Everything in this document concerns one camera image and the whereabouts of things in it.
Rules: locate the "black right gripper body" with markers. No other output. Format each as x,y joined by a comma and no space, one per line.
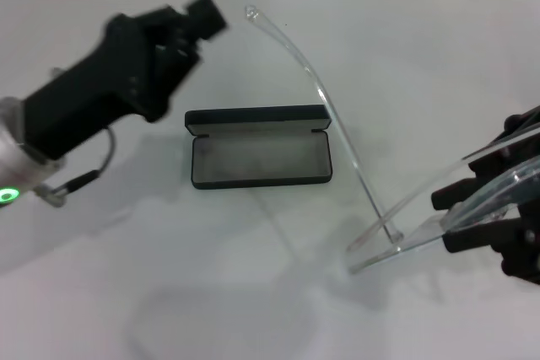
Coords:
523,265

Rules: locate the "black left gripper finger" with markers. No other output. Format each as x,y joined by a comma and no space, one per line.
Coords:
181,60
202,12

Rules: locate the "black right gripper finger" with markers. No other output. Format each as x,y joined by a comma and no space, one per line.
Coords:
453,195
468,242

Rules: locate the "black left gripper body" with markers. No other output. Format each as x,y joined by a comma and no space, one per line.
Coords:
93,94

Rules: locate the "clear white glasses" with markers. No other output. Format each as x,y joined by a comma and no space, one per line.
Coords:
498,191

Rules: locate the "black glasses case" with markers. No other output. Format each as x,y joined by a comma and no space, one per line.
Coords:
261,162

